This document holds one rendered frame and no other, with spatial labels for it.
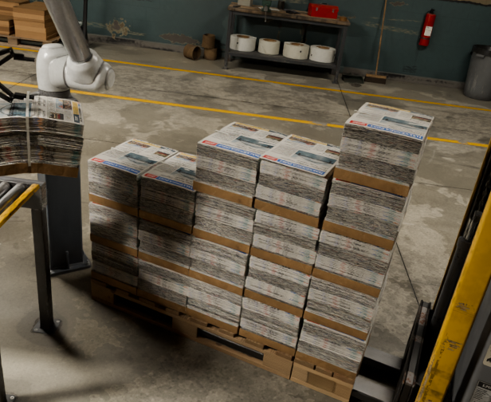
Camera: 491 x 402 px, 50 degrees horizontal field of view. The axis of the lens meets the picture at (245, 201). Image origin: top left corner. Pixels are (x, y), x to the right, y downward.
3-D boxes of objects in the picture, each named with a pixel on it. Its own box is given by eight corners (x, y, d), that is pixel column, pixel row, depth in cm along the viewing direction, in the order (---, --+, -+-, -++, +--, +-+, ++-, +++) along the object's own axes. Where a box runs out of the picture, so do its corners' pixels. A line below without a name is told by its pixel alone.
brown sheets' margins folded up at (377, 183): (316, 312, 275) (355, 139, 232) (371, 332, 266) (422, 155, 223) (293, 357, 243) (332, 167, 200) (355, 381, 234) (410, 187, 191)
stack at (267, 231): (131, 265, 319) (133, 136, 281) (313, 333, 282) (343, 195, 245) (89, 299, 286) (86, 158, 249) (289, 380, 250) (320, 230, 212)
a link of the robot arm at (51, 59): (49, 81, 276) (46, 38, 266) (80, 87, 273) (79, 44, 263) (30, 88, 262) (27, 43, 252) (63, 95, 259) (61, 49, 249)
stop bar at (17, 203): (41, 187, 224) (40, 183, 223) (-11, 240, 185) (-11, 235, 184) (33, 187, 224) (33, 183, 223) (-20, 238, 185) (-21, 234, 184)
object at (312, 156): (290, 135, 243) (291, 132, 243) (350, 150, 234) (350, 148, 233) (258, 159, 212) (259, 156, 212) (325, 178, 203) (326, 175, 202)
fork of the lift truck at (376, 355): (218, 297, 296) (219, 290, 294) (405, 365, 263) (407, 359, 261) (210, 305, 288) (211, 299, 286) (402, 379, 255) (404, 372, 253)
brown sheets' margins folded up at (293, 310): (131, 246, 312) (133, 167, 289) (317, 312, 275) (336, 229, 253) (89, 277, 280) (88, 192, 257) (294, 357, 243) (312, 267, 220)
